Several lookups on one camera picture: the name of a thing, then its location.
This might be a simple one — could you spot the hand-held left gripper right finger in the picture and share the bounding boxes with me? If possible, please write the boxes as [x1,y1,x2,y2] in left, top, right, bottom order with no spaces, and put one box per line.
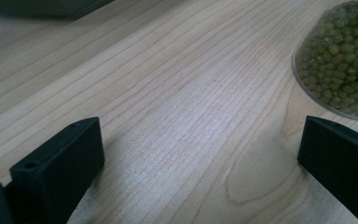
[296,115,358,224]

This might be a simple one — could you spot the dark grey corner rack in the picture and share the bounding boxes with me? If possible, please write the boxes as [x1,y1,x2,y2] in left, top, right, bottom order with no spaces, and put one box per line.
[0,0,116,21]

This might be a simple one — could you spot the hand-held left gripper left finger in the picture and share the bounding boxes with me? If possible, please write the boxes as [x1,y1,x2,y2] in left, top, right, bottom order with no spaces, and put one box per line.
[9,116,105,224]

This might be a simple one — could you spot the glass jar of green beans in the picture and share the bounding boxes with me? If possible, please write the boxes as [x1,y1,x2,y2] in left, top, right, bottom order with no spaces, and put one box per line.
[291,0,358,121]

